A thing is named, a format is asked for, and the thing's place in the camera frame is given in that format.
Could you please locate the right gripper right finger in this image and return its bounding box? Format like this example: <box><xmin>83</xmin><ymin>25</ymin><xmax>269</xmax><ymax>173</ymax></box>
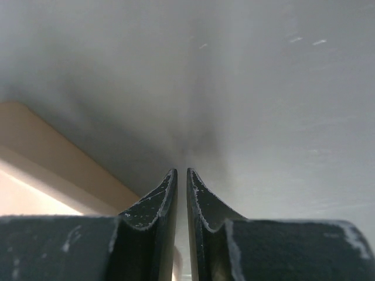
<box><xmin>186</xmin><ymin>168</ymin><xmax>374</xmax><ymax>280</ymax></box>

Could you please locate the gold tin lid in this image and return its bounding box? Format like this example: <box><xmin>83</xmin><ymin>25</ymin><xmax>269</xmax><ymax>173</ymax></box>
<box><xmin>1</xmin><ymin>102</ymin><xmax>180</xmax><ymax>280</ymax></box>

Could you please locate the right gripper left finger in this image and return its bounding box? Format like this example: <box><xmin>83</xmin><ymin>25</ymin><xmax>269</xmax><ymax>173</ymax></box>
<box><xmin>1</xmin><ymin>169</ymin><xmax>178</xmax><ymax>280</ymax></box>

